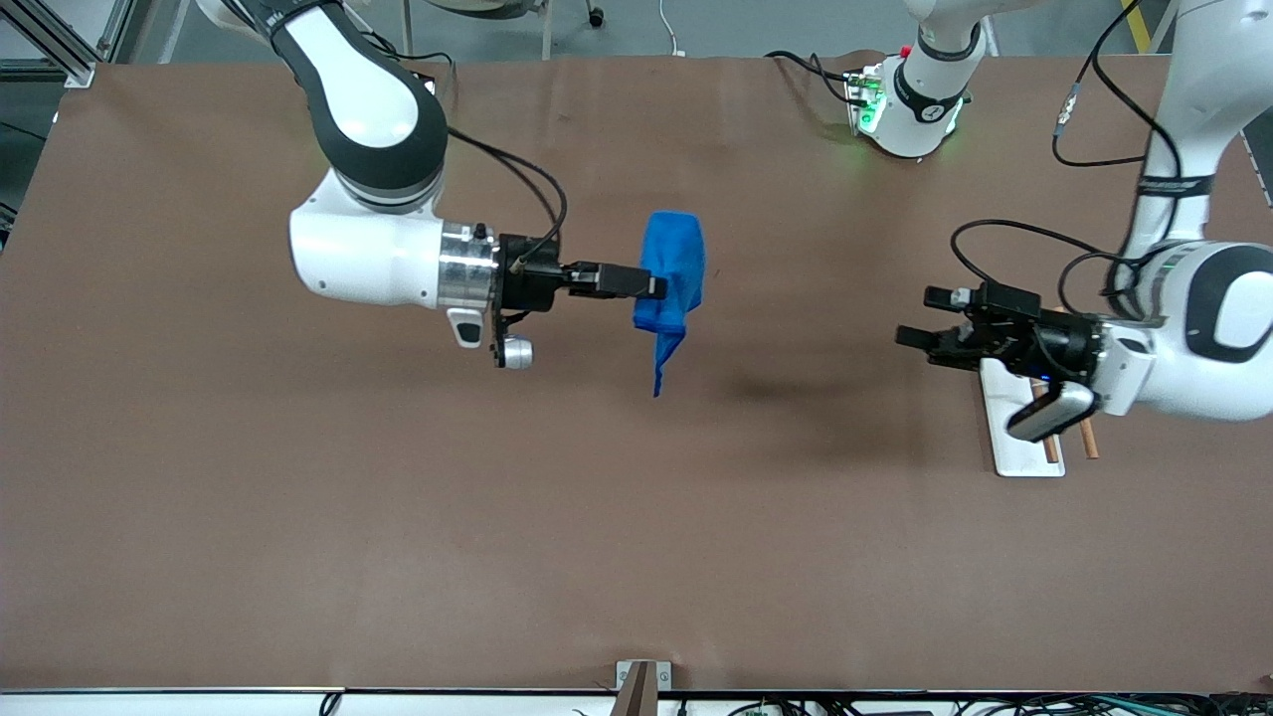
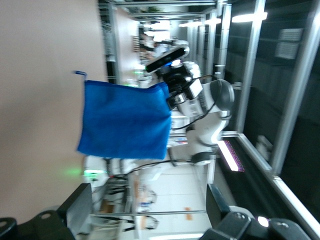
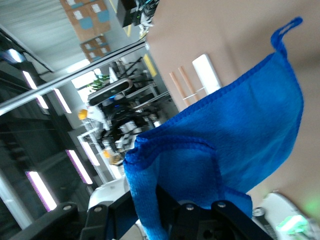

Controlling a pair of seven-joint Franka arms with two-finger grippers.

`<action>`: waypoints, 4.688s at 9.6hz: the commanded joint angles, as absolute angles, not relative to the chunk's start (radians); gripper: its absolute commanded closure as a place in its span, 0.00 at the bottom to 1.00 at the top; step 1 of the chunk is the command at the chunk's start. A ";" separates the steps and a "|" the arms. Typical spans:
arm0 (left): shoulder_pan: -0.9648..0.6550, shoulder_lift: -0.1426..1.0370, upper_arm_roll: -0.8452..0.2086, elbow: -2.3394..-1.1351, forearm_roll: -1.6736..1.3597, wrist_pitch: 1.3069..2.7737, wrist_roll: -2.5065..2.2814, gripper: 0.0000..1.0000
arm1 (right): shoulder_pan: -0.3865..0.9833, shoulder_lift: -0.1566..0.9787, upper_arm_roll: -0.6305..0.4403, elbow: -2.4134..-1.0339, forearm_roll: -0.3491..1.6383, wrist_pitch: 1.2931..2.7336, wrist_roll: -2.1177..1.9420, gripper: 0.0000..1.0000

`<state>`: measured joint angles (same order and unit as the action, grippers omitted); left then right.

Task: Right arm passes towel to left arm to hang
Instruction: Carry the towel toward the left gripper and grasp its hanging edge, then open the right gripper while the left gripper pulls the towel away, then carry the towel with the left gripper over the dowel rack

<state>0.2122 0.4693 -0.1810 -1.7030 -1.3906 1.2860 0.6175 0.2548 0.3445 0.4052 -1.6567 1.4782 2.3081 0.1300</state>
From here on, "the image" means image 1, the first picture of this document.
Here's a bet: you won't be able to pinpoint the blue microfibre towel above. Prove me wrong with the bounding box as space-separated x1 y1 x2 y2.
633 210 708 399

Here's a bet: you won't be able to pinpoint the white towel rack wooden bars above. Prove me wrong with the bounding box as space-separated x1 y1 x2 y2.
978 306 1101 479

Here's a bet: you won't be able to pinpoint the chair base with caster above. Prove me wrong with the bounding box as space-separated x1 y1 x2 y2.
398 0 608 61

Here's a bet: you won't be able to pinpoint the black right arm base cable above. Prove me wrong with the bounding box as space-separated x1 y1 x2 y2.
368 35 458 100

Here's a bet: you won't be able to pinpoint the black arm base cable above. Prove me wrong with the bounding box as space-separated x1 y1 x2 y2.
764 50 861 105
368 35 458 100

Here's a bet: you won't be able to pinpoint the black left arm base cable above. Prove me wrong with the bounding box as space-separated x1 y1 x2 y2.
764 50 861 105

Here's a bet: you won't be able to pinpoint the metal bracket with post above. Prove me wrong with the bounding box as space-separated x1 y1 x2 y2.
615 659 673 716

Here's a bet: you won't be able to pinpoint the aluminium frame profile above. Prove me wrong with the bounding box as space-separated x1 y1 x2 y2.
0 0 135 89

